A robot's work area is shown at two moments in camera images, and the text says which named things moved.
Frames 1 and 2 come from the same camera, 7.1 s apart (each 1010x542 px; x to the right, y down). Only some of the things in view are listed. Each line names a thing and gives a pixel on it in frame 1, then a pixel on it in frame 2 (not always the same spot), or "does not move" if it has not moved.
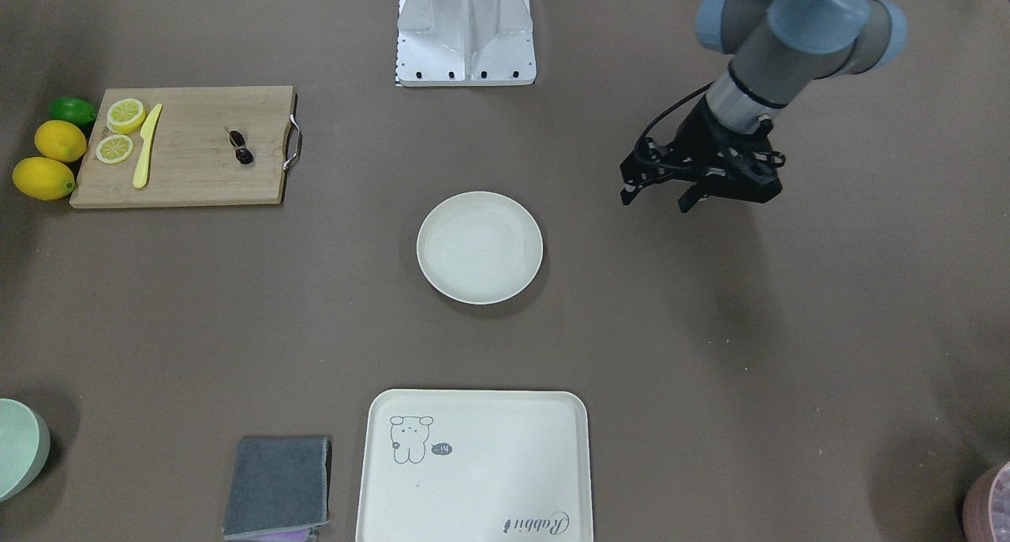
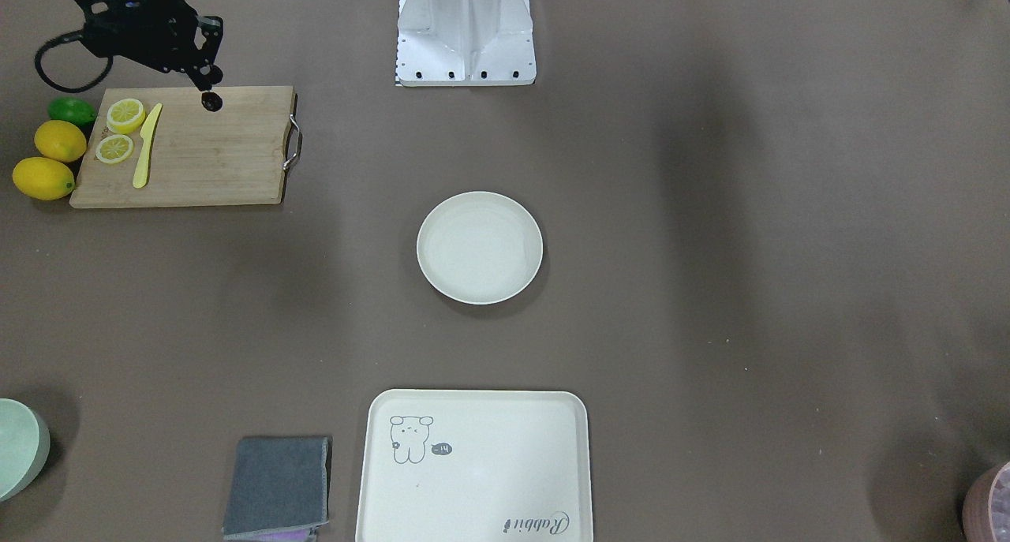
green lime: x=73 y=108 does not move
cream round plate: x=480 y=248 does not move
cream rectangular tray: x=476 y=465 does not move
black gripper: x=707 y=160 to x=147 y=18
